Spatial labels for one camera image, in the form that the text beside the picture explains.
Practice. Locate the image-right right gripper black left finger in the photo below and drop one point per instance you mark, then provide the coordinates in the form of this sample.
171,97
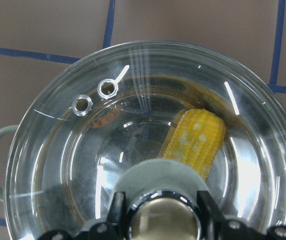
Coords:
113,227

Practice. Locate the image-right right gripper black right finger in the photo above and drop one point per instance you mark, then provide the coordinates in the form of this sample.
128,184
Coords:
214,226

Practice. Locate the yellow corn cob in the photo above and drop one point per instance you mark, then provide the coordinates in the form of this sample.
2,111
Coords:
196,140

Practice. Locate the glass pot lid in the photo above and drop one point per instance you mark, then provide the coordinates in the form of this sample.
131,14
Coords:
83,150

